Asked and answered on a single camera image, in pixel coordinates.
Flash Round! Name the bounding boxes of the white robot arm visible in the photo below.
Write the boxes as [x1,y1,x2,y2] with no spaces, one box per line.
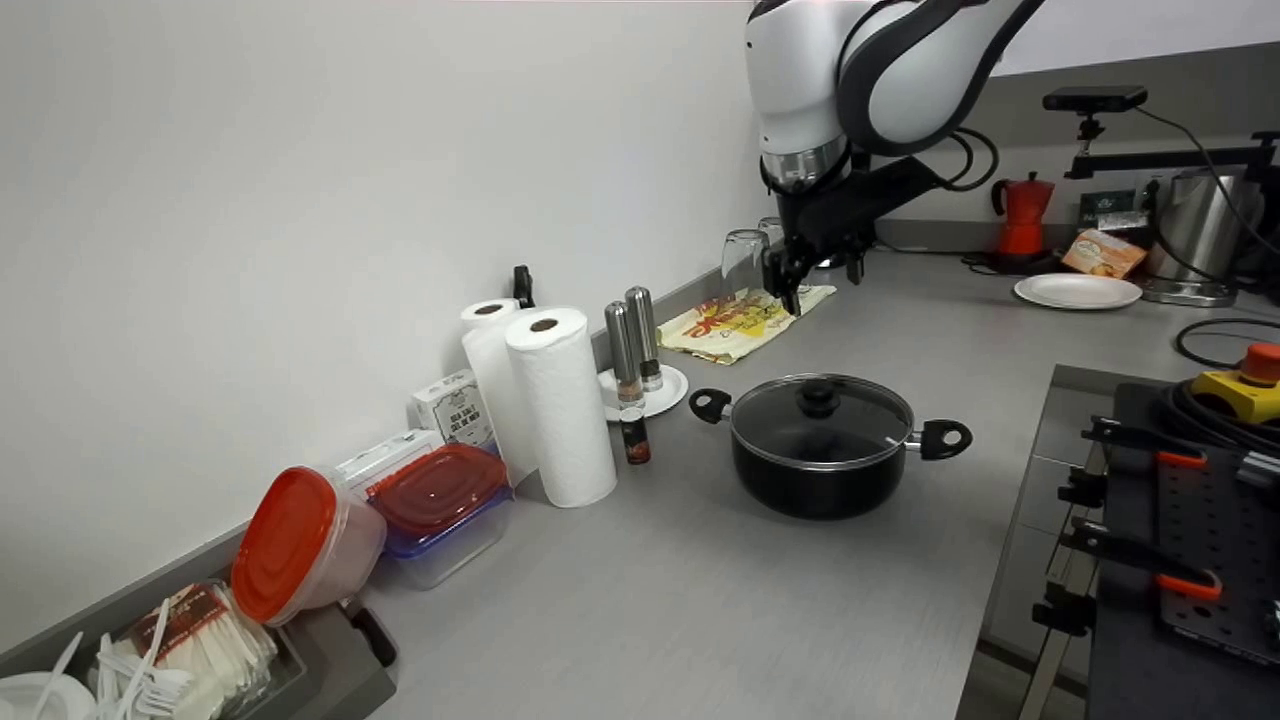
[744,0,1043,310]

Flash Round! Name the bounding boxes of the red lidded food container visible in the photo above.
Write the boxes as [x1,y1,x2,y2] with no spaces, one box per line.
[367,444,513,592]

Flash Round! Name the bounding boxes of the black camera on mount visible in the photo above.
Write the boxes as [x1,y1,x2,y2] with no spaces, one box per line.
[1041,85,1147,145]

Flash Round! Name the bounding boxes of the small orange box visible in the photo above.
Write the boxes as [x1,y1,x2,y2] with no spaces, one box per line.
[1063,227,1147,280]

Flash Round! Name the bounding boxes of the black spray bottle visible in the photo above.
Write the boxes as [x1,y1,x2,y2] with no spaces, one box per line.
[513,264,534,306]

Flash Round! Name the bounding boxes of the left upturned drinking glass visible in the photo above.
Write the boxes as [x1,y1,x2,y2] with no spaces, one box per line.
[721,227,768,280]

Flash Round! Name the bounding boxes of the steel kettle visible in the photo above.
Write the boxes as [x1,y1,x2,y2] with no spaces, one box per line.
[1147,173,1262,306]

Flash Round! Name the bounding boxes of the paper towel roll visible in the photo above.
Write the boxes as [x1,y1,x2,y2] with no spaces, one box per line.
[505,306,616,508]
[459,300,524,478]

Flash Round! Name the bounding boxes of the white wall socket box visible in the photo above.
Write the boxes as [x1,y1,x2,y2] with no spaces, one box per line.
[408,372,493,447]

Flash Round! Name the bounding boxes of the white plate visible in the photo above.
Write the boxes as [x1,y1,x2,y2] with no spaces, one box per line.
[1010,273,1144,310]

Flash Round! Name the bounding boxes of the steel pepper grinder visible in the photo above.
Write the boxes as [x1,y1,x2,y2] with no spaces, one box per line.
[625,284,658,387]

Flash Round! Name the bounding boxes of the glass pot lid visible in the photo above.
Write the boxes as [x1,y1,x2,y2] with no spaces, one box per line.
[733,376,913,463]

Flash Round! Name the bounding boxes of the front paper towel roll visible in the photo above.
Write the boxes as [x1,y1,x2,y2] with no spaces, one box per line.
[505,306,616,508]

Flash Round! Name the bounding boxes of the steel salt grinder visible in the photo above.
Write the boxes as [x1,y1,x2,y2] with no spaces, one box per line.
[605,300,642,402]

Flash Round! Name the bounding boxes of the tilted red lid container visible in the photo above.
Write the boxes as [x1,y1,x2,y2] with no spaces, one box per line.
[232,468,389,627]

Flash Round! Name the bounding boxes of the yellow emergency stop button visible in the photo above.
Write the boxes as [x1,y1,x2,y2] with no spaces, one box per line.
[1191,344,1280,428]

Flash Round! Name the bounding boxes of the rear paper towel roll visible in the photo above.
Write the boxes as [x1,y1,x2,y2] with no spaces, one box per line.
[459,300,524,478]

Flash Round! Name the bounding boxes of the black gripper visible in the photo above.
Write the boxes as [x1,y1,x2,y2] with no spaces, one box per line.
[761,154,936,317]

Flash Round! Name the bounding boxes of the red moka pot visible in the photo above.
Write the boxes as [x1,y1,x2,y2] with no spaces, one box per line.
[990,173,1050,260]

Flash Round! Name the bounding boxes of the black cooking pot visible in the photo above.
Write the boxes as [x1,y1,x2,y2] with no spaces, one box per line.
[686,387,971,518]

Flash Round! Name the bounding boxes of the yellow printed dish towel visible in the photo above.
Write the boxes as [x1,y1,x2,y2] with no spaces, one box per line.
[658,288,797,369]

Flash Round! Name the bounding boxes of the tray of plastic cutlery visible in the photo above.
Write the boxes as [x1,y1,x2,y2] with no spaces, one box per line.
[0,581,390,720]

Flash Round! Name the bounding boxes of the small white saucer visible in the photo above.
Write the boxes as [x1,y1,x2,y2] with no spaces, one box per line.
[597,365,686,423]

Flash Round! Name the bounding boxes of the small dark spice bottle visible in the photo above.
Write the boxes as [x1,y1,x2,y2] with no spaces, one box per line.
[618,421,653,463]

